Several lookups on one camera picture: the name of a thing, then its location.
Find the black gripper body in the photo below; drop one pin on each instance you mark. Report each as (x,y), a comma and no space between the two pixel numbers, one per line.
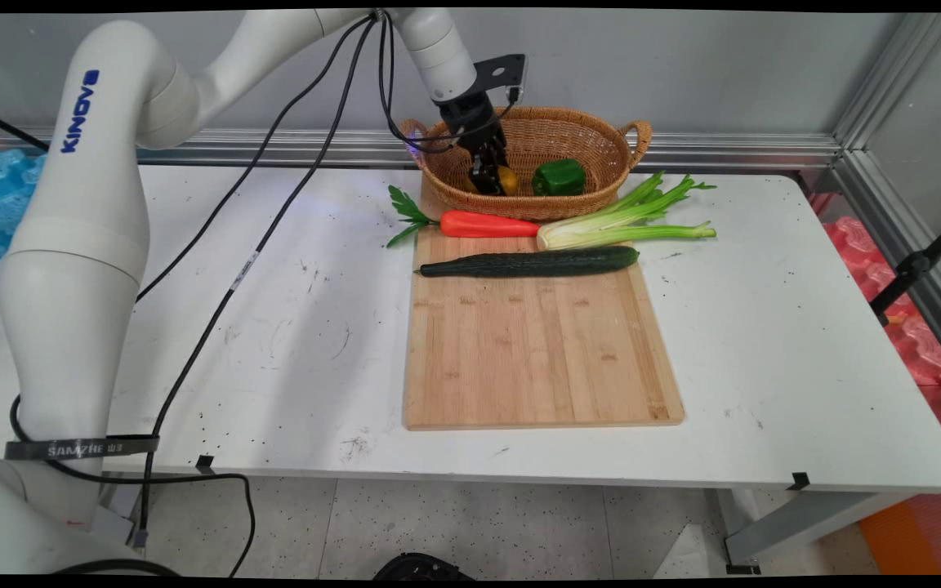
(472,122)

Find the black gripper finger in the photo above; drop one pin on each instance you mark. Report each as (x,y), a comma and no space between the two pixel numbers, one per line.
(482,175)
(501,167)

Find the small yellow fruit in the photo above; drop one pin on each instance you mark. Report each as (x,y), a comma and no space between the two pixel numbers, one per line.
(510,181)

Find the dark green cucumber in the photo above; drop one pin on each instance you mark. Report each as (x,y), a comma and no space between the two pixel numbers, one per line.
(536,262)

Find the orange toy carrot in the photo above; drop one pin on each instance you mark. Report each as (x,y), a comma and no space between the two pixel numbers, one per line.
(487,224)

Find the green bell pepper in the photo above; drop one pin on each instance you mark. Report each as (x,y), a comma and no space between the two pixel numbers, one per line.
(559,177)

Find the woven wicker basket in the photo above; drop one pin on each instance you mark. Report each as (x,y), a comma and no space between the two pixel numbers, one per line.
(568,135)

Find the green celery stalk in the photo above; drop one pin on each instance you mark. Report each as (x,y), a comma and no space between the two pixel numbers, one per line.
(601,230)

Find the bamboo cutting board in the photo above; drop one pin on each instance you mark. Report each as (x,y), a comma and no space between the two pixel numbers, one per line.
(536,367)

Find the black round floor object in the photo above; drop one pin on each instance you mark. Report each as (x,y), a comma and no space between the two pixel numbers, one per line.
(421,567)

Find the black table edge clip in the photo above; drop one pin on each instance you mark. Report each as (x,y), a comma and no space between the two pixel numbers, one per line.
(205,465)
(798,480)

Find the black tripod stand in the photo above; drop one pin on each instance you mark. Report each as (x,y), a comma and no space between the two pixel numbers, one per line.
(916,265)

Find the red bubble wrap sheet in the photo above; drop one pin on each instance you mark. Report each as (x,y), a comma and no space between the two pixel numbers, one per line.
(920,343)

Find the grey metal table leg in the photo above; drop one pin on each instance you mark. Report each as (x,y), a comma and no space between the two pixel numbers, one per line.
(119,510)
(797,523)

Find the blue bubble wrap sheet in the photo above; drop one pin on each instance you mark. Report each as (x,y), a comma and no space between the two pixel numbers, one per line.
(1,204)

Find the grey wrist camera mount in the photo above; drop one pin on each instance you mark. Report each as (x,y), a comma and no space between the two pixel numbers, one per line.
(503,73)

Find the horizontal aluminium frame rail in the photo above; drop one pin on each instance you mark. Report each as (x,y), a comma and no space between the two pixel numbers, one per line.
(724,151)

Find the angled aluminium frame post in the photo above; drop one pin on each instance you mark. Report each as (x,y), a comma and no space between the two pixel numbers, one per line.
(879,90)

